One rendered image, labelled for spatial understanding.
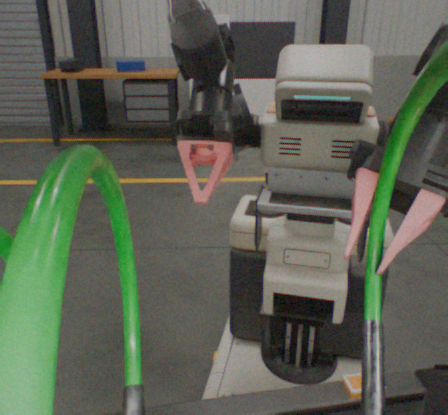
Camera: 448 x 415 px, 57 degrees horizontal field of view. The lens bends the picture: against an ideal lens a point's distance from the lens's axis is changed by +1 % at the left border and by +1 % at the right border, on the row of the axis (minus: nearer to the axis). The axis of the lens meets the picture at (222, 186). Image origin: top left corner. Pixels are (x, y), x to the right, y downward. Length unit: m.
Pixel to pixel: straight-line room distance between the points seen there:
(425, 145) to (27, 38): 6.60
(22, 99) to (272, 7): 3.92
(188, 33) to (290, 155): 0.58
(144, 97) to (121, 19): 1.64
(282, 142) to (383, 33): 5.94
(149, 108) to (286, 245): 4.27
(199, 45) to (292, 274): 0.79
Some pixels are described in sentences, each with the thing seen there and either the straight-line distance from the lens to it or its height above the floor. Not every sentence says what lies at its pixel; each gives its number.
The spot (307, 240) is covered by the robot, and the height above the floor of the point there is 0.89.
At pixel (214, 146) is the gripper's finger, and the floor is 1.29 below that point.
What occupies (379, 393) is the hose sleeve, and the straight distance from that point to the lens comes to 0.38.
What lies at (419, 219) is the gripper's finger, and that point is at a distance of 0.38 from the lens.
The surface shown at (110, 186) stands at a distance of 0.25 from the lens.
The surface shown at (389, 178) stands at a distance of 0.37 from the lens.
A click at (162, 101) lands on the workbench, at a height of 0.57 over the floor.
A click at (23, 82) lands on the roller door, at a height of 0.64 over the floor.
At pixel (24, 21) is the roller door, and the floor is 1.47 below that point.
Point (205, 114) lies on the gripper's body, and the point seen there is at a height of 1.33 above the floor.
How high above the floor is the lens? 1.43
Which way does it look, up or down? 21 degrees down
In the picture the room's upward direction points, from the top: straight up
